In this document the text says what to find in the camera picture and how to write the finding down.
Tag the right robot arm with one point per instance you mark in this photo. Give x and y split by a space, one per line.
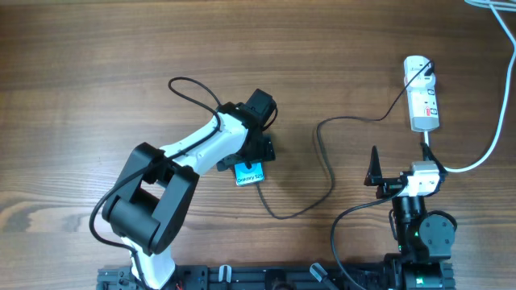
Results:
425 238

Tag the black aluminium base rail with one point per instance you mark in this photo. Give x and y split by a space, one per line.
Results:
367 275

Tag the blue Galaxy smartphone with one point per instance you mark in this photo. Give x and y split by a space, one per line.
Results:
245 175

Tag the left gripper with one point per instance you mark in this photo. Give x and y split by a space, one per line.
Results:
264 152

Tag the white power strip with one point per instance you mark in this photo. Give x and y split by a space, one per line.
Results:
422 103

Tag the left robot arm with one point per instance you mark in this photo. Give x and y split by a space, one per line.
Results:
147 206

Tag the black charger plug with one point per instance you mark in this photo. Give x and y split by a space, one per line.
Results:
430 69

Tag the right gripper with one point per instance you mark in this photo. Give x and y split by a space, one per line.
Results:
389 186

